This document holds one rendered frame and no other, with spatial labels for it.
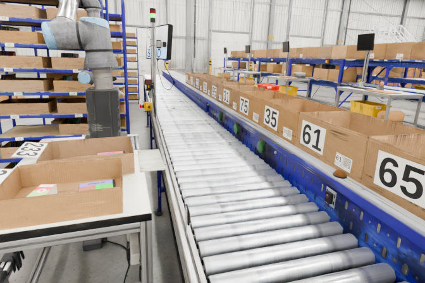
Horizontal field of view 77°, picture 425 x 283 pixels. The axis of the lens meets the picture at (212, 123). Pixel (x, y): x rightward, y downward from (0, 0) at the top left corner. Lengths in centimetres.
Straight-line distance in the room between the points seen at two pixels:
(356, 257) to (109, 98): 139
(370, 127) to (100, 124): 142
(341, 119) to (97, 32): 136
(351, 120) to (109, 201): 113
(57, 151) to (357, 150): 134
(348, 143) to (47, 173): 115
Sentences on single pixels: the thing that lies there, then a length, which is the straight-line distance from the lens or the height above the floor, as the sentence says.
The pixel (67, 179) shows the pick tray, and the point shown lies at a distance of 127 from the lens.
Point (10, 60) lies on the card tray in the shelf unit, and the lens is 284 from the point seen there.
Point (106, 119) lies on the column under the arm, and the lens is 170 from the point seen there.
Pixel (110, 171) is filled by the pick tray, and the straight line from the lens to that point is 124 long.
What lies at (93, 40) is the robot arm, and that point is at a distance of 168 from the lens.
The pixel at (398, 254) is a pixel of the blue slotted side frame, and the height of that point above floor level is 77.
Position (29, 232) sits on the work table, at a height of 74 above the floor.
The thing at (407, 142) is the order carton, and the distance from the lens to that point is 112.
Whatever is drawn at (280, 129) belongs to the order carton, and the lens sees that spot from 143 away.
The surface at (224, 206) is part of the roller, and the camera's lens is 103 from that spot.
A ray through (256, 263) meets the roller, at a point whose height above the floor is 73.
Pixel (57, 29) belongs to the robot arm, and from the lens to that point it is 171.
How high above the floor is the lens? 128
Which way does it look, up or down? 14 degrees down
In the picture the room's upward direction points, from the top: 2 degrees clockwise
